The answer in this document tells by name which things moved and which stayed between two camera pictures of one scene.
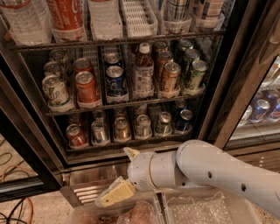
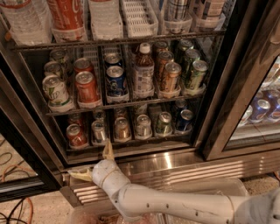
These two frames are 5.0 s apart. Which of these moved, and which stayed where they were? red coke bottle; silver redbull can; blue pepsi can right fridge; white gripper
Moved: white gripper
Stayed: red coke bottle; silver redbull can; blue pepsi can right fridge
